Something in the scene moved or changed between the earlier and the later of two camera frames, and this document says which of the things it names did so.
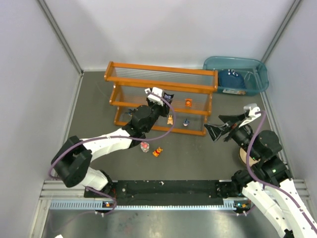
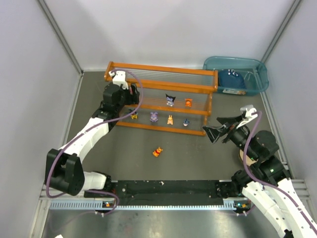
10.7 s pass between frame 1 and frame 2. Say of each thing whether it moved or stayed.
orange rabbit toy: stayed
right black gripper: stayed
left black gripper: moved
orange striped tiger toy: stayed
